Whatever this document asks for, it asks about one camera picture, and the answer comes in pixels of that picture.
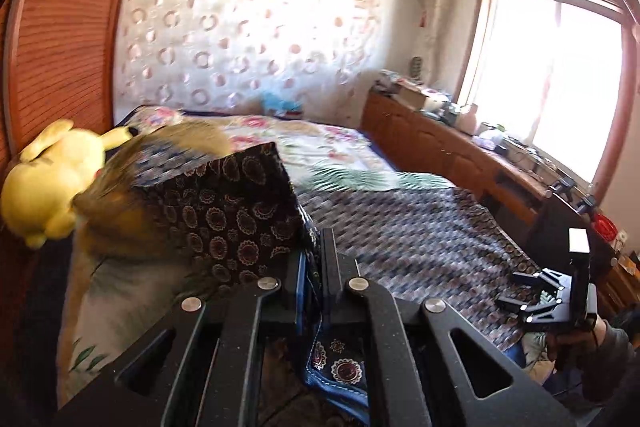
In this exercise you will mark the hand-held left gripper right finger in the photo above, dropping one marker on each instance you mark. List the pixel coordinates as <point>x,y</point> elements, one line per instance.
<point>330,277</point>

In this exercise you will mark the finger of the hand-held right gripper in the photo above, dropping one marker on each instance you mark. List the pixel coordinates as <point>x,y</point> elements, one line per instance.
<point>542,281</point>
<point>545,313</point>

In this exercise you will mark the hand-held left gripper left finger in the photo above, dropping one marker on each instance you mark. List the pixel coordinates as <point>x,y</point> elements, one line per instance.
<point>300,287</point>

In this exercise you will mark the person's right forearm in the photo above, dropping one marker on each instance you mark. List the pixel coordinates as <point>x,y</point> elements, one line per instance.
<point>622,347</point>

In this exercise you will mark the person's right hand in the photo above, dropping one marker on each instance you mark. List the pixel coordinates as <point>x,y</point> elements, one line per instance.
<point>575,347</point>

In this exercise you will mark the black chair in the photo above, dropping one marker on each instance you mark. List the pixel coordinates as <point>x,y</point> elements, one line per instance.
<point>550,227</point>

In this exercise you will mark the red round container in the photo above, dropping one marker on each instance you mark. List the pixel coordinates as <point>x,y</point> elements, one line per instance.
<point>602,225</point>

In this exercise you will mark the floral blanket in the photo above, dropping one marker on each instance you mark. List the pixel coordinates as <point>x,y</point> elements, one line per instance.
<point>340,152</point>

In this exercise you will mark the bed with dark blue sheet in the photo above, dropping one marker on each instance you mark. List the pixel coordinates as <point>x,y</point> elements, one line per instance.
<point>376,149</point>

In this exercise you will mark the clutter of small desk things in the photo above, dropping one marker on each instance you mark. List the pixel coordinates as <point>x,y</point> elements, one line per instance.
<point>505,142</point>

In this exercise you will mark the long wooden cabinet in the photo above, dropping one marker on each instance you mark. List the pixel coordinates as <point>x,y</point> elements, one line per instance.
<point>425,142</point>

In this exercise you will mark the blue plush toy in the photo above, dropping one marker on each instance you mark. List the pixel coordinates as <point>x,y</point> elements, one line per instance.
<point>280,104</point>

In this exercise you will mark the open cardboard box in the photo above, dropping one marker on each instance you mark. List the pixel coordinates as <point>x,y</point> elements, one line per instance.
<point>415,96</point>

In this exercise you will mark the wooden framed window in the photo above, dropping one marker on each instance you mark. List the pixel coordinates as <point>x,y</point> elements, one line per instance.
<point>550,72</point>

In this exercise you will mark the yellow plush toy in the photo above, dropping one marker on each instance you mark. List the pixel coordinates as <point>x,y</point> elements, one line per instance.
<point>55,177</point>

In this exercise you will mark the white air conditioner pipe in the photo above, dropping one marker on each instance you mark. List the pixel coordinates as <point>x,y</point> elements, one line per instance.
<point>437,7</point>

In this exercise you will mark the wooden headboard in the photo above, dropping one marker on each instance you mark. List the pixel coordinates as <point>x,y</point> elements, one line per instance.
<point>65,57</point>

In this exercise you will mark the circle-patterned wall cloth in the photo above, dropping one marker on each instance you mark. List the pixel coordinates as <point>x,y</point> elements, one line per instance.
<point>225,32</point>

